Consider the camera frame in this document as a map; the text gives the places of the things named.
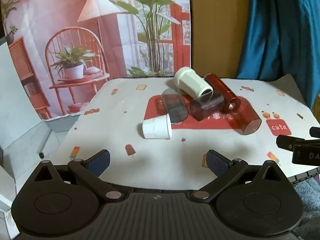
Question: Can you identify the red transparent tall cup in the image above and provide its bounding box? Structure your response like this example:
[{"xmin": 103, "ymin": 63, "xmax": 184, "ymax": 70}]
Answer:
[{"xmin": 226, "ymin": 96, "xmax": 262, "ymax": 136}]

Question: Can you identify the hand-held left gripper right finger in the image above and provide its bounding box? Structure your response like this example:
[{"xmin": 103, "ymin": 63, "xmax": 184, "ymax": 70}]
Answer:
[{"xmin": 192, "ymin": 149, "xmax": 288, "ymax": 202}]

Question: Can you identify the grey towel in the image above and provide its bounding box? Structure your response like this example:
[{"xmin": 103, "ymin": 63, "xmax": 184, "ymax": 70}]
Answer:
[{"xmin": 291, "ymin": 176, "xmax": 320, "ymax": 233}]

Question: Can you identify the blue curtain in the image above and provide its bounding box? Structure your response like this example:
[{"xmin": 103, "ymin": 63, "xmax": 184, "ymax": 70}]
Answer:
[{"xmin": 236, "ymin": 0, "xmax": 320, "ymax": 109}]

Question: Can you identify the printed white tablecloth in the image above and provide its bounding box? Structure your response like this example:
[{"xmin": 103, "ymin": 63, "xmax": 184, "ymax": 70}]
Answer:
[{"xmin": 37, "ymin": 76, "xmax": 320, "ymax": 191}]

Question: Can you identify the wall poster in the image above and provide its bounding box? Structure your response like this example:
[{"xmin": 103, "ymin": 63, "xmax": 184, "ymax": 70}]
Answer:
[{"xmin": 0, "ymin": 0, "xmax": 192, "ymax": 133}]

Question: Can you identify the white paper cup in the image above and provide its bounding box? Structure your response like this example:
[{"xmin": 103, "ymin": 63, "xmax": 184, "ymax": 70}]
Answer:
[{"xmin": 142, "ymin": 113, "xmax": 173, "ymax": 140}]

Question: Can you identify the red metallic cup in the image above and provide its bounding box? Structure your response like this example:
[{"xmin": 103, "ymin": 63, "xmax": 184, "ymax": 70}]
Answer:
[{"xmin": 204, "ymin": 73, "xmax": 241, "ymax": 114}]

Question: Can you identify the dark red square transparent cup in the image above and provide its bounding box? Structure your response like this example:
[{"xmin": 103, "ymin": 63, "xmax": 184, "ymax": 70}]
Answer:
[{"xmin": 189, "ymin": 94, "xmax": 225, "ymax": 121}]

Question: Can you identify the grey transparent cup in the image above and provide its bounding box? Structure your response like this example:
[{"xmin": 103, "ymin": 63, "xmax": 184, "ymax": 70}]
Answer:
[{"xmin": 161, "ymin": 88, "xmax": 189, "ymax": 124}]

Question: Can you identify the cream plastic cup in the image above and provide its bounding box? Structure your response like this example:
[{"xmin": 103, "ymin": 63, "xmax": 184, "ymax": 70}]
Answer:
[{"xmin": 174, "ymin": 67, "xmax": 214, "ymax": 99}]

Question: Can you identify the white board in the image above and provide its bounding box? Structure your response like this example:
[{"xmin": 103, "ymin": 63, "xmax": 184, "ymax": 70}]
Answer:
[{"xmin": 0, "ymin": 40, "xmax": 52, "ymax": 233}]

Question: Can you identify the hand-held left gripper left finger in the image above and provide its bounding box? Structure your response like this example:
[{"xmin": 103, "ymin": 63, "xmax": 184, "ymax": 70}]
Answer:
[{"xmin": 33, "ymin": 149, "xmax": 125, "ymax": 201}]

